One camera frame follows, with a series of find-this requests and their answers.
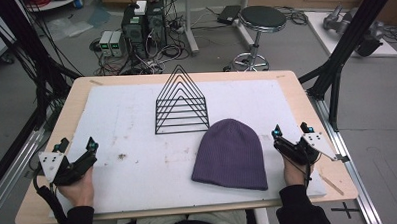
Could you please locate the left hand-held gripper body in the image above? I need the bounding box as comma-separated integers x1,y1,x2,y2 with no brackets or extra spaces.
37,150,100,189

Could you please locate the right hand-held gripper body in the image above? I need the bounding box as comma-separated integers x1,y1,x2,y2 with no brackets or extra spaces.
272,130,351,167

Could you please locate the person's left hand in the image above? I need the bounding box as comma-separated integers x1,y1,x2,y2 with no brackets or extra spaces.
56,165,96,209

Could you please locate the person's right hand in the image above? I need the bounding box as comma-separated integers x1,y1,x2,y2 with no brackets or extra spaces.
282,152,316,187

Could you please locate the thin wooden stick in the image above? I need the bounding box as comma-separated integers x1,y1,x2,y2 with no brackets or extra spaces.
318,172,346,198

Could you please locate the white foam board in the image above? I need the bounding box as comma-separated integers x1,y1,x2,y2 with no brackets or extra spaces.
44,76,328,219

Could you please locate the purple knit beanie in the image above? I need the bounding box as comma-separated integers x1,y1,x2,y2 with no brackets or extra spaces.
189,117,269,194

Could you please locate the white floor board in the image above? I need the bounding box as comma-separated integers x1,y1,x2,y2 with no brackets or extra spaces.
304,7,397,61

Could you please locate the grey power supply unit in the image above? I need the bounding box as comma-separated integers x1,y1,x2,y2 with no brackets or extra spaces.
109,30,125,58
98,30,115,58

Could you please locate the black round stool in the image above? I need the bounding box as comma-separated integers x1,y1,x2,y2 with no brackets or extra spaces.
228,4,290,73

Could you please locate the black computer tower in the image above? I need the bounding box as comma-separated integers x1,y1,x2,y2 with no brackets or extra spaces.
145,0,168,51
120,3,150,60

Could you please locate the black flat box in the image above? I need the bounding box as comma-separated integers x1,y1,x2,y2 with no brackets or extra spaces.
216,4,243,26

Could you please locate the white table leg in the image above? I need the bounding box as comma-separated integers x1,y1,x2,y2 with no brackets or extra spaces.
182,0,201,56

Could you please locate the white round table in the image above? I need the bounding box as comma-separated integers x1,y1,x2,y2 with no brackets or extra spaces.
21,0,81,13

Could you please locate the white power adapter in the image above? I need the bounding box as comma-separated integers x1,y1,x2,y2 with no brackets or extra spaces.
133,0,148,16

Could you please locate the aluminium rail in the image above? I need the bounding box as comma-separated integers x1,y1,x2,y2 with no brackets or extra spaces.
0,128,48,223
307,87,385,224

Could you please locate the black metal frame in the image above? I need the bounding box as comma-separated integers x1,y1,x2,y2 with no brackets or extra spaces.
0,0,87,197
295,0,397,134

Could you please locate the black wire triangular rack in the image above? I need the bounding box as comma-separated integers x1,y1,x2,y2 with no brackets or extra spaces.
152,63,211,136

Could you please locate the tangle of floor cables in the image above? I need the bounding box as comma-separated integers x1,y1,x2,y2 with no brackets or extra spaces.
88,11,193,78

